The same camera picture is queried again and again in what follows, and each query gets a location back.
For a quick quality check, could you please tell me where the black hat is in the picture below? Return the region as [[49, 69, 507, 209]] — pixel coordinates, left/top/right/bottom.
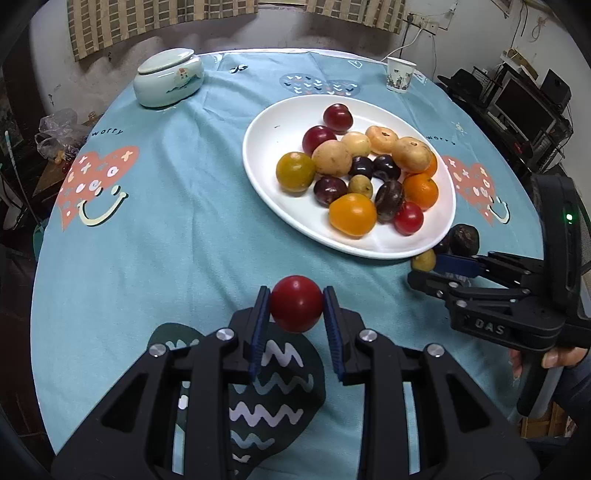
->
[[438, 68, 483, 102]]

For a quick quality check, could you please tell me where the white plate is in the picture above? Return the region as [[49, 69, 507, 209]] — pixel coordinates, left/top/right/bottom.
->
[[242, 95, 457, 259]]

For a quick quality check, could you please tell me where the person's right hand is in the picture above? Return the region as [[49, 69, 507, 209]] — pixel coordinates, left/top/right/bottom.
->
[[509, 345, 591, 381]]

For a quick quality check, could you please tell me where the tan potato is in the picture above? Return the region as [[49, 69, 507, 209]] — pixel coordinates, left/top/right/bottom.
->
[[392, 137, 433, 174], [311, 141, 353, 177]]

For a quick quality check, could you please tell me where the wooden side table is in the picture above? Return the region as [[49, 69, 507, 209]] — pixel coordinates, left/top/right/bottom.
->
[[32, 120, 98, 204]]

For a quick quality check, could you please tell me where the white power cable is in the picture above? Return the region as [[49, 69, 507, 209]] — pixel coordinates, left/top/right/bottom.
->
[[381, 28, 423, 61]]

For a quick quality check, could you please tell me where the narrow checked curtain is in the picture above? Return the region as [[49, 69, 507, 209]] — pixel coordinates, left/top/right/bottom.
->
[[305, 0, 407, 34]]

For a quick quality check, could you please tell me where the clear plastic bag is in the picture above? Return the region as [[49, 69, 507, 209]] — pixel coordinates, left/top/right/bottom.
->
[[36, 108, 88, 160]]

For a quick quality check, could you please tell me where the green-yellow citrus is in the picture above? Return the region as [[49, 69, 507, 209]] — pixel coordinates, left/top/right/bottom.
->
[[276, 152, 317, 193]]

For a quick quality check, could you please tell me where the tan peach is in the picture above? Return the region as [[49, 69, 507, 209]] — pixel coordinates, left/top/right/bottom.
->
[[365, 126, 399, 155]]

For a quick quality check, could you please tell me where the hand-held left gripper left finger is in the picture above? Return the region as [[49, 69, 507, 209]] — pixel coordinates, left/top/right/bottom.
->
[[51, 285, 272, 480]]

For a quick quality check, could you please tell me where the printed paper cup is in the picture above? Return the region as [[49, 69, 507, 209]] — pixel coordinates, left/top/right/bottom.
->
[[385, 56, 417, 94]]

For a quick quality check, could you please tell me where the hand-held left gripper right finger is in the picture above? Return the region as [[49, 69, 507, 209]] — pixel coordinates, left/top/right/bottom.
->
[[322, 285, 541, 480]]

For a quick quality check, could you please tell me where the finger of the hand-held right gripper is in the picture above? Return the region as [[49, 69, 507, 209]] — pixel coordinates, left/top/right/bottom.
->
[[436, 251, 548, 289], [407, 270, 532, 310]]

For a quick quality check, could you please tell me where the pale yellow plum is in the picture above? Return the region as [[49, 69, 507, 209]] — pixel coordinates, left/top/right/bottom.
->
[[341, 131, 372, 158]]

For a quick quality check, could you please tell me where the black speaker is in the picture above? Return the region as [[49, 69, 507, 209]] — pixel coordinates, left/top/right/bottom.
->
[[540, 69, 572, 109]]

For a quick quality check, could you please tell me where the pale green lidded ceramic jar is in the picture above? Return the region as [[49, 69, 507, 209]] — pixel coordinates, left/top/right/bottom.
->
[[134, 47, 205, 109]]

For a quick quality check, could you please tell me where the white wall socket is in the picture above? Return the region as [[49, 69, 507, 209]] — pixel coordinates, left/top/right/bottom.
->
[[406, 13, 439, 34]]

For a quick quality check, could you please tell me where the wrinkled dark passion fruit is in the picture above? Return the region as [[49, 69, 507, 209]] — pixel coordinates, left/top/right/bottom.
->
[[448, 224, 481, 256]]

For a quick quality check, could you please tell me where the black computer monitor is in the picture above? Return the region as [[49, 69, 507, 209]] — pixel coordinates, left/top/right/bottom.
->
[[492, 74, 557, 144]]

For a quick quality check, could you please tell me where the small yellow-green plum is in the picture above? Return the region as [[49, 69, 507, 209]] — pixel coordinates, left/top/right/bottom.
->
[[348, 174, 374, 197], [412, 249, 437, 272]]

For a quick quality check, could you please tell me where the red plum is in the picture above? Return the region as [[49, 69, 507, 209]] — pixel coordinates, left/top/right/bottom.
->
[[322, 104, 354, 134], [302, 126, 338, 155]]

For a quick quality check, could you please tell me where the long tan box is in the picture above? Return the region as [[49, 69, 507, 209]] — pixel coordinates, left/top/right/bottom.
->
[[501, 48, 539, 79]]

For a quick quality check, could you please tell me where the black media rack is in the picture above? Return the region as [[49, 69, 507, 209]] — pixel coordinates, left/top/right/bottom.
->
[[450, 65, 583, 176]]

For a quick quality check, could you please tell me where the smooth yellow-orange tomato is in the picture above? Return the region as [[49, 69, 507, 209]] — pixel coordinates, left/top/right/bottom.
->
[[328, 193, 378, 237]]

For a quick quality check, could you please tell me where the wide checked curtain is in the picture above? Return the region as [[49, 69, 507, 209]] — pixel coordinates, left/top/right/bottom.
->
[[67, 0, 259, 61]]

